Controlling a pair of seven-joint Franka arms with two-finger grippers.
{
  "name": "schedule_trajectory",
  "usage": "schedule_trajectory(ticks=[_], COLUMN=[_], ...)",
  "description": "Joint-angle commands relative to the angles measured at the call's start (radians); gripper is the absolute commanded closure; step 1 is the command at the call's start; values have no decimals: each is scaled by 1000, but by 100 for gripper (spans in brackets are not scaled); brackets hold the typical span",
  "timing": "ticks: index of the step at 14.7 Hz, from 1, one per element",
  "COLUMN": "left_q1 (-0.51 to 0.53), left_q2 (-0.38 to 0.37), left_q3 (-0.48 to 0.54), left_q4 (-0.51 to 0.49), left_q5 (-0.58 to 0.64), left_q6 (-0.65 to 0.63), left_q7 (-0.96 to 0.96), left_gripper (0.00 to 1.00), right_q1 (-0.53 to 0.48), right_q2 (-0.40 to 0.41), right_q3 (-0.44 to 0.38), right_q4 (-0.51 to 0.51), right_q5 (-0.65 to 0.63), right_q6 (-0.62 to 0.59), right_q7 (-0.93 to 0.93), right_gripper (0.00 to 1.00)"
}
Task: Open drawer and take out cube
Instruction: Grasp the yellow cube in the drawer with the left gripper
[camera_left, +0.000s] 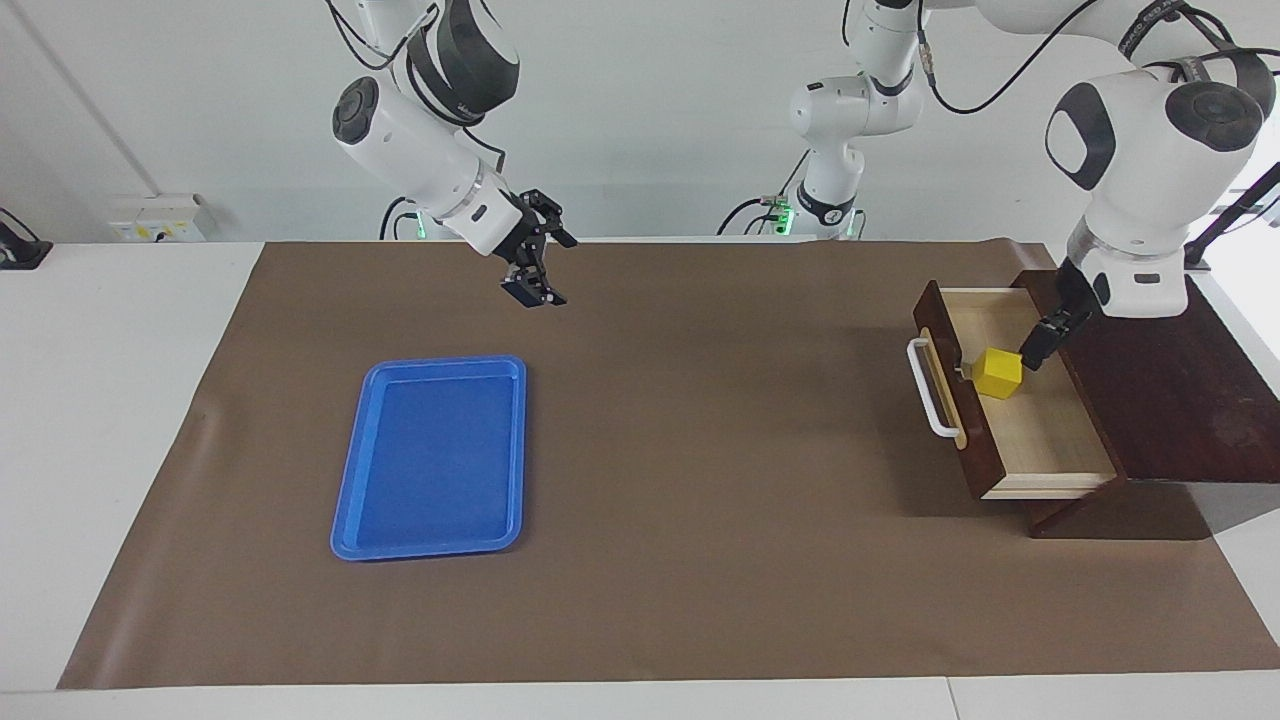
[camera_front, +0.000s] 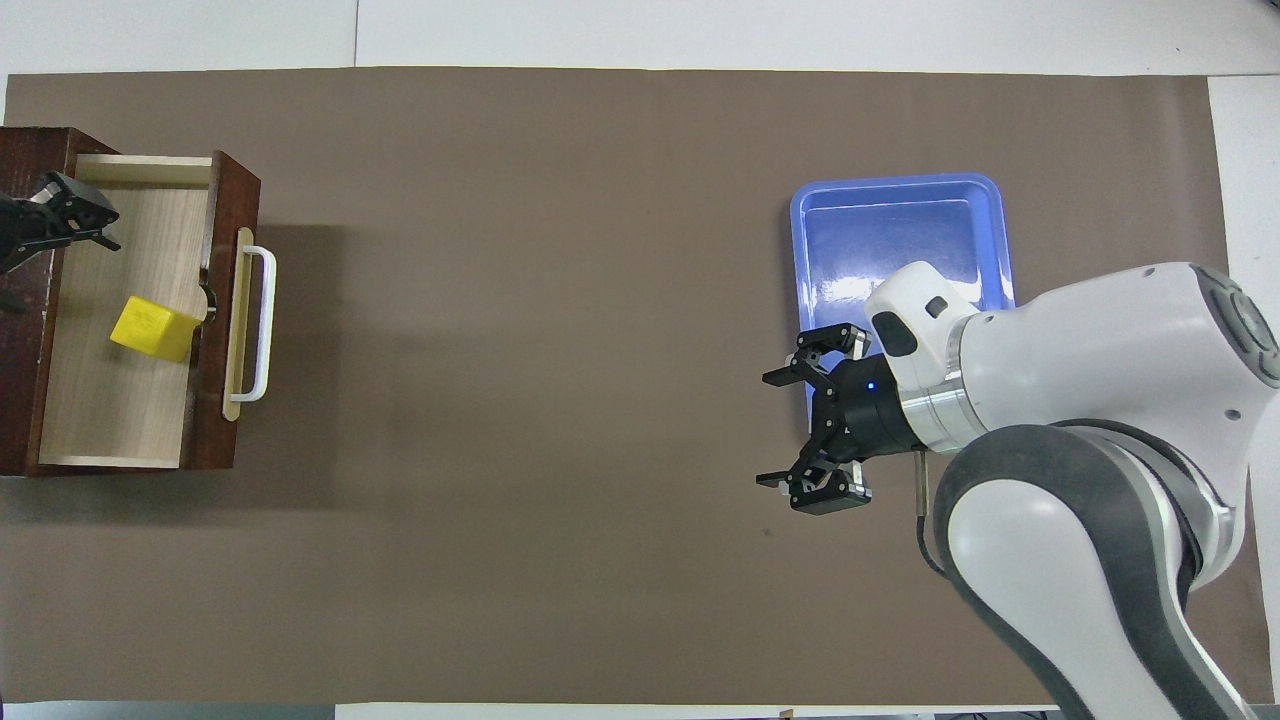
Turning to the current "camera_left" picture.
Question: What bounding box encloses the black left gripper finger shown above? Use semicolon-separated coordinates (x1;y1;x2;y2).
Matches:
1018;317;1074;374

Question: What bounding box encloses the yellow cube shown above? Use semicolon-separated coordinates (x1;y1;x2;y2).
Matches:
974;347;1025;401

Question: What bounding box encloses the wooden drawer with white handle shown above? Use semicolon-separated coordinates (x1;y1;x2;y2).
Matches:
906;280;1120;501

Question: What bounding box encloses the black stand arm with base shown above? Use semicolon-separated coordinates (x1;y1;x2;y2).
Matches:
1165;162;1280;273

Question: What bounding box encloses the dark wooden drawer cabinet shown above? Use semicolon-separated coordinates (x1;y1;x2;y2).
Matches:
1010;270;1280;541

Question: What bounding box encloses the blue plastic tray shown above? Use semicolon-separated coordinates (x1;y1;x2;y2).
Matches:
330;355;528;562

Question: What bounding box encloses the brown table mat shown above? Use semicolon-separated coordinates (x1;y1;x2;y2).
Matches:
57;236;1280;691

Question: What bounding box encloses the black right arm base cable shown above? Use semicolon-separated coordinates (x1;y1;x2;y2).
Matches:
378;195;421;241

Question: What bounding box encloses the black arm base cable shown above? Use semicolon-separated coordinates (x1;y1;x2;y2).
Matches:
378;195;421;241
716;150;813;237

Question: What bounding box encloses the black left arm base cable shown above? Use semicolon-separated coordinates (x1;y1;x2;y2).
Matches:
716;150;813;237

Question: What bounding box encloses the black left arm wrist cable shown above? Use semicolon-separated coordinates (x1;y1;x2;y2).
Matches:
915;0;1246;117

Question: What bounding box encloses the black arm wrist cable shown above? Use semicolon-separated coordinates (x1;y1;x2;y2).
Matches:
325;0;506;177
915;0;1246;117

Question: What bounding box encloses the black right arm wrist cable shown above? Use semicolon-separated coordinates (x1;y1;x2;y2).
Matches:
325;0;506;177

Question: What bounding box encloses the white wall outlet box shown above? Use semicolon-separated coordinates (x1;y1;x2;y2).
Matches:
108;194;208;243

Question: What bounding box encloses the black table clamp mount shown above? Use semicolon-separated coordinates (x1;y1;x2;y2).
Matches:
0;208;53;271

